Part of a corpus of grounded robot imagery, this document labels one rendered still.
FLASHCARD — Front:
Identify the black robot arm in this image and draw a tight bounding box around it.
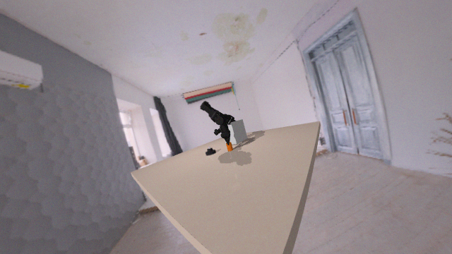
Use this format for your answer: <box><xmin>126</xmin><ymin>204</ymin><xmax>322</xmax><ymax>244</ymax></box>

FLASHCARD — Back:
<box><xmin>200</xmin><ymin>101</ymin><xmax>235</xmax><ymax>135</ymax></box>

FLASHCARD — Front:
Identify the black round pedestal with silver shaft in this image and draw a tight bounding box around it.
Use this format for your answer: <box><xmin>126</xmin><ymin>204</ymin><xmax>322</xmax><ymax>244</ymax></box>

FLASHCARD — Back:
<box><xmin>206</xmin><ymin>147</ymin><xmax>216</xmax><ymax>156</ymax></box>

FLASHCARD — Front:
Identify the orange knob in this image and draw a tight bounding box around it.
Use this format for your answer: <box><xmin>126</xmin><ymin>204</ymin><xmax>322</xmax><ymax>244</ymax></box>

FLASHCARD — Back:
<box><xmin>226</xmin><ymin>142</ymin><xmax>233</xmax><ymax>152</ymax></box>

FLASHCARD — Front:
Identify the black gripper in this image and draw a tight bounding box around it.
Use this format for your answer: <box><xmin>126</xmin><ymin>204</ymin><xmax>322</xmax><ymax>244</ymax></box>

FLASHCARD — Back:
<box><xmin>220</xmin><ymin>123</ymin><xmax>230</xmax><ymax>145</ymax></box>

